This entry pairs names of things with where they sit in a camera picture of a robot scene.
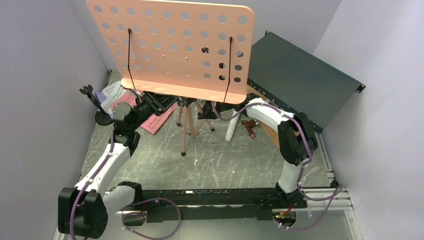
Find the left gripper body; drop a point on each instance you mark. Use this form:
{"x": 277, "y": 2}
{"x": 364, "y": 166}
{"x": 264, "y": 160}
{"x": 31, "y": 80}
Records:
{"x": 154, "y": 107}

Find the pink sheet music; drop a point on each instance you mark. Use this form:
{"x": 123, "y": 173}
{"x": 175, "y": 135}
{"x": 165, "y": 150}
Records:
{"x": 159, "y": 121}

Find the white handheld microphone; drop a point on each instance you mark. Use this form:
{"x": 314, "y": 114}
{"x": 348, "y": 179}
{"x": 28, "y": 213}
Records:
{"x": 232, "y": 126}

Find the white sheet music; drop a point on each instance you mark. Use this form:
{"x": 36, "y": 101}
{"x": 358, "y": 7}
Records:
{"x": 113, "y": 93}

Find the purple sheet paper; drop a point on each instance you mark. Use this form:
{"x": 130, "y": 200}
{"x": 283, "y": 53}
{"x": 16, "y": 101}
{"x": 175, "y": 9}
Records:
{"x": 101, "y": 96}

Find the black round-base mic stand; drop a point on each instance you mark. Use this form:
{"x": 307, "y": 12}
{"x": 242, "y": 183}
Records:
{"x": 101, "y": 116}

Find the pink music stand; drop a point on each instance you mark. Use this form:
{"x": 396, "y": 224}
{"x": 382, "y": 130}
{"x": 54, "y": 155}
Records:
{"x": 181, "y": 48}

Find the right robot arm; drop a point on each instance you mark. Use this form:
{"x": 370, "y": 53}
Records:
{"x": 296, "y": 136}

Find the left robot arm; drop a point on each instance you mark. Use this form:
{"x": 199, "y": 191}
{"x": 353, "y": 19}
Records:
{"x": 84, "y": 209}

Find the copper pipe fitting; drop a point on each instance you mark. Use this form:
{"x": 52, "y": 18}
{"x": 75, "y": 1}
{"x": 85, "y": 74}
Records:
{"x": 249, "y": 125}

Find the wooden board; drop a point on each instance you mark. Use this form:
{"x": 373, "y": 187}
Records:
{"x": 272, "y": 134}

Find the dark rack audio unit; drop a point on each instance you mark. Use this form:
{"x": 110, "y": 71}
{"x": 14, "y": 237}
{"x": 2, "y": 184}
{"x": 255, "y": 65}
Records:
{"x": 297, "y": 81}

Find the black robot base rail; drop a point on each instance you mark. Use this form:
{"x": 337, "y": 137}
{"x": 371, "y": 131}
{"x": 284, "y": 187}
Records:
{"x": 214, "y": 204}

